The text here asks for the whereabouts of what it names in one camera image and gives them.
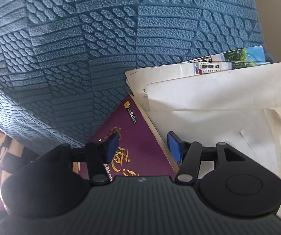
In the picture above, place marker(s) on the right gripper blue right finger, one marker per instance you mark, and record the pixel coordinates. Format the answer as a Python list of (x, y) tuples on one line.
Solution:
[(176, 147)]

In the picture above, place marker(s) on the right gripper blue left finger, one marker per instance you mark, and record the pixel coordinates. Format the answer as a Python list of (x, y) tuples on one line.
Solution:
[(110, 147)]

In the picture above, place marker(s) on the purple cover book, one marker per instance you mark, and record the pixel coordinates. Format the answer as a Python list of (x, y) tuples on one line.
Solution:
[(141, 150)]

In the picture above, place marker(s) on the white paper envelope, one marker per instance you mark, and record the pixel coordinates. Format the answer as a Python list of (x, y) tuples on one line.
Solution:
[(241, 107)]

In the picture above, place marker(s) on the white notebook with photo cover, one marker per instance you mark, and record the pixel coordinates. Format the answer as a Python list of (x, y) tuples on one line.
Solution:
[(231, 60)]

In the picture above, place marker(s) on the black and cream checkered blanket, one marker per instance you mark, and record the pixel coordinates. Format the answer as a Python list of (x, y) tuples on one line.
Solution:
[(13, 156)]

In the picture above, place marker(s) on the blue textured sofa cover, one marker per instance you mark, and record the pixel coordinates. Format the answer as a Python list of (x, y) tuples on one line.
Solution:
[(63, 62)]

